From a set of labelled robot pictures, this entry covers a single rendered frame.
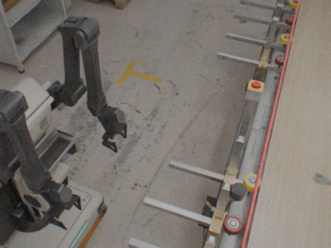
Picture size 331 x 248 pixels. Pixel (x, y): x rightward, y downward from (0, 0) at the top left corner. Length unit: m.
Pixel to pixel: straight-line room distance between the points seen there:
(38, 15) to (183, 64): 1.70
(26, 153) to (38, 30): 3.01
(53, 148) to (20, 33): 2.57
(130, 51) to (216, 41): 0.95
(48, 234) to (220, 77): 2.21
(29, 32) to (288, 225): 3.26
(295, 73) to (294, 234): 1.10
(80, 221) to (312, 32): 2.01
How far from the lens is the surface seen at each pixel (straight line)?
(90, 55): 1.44
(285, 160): 1.94
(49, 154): 1.74
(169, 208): 1.73
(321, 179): 1.92
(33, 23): 4.32
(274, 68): 2.57
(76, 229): 2.39
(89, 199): 2.47
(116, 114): 1.61
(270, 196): 1.79
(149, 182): 2.83
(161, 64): 3.80
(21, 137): 1.22
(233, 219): 1.69
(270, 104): 2.61
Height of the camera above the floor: 2.37
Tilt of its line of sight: 48 degrees down
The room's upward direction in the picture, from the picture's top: 2 degrees clockwise
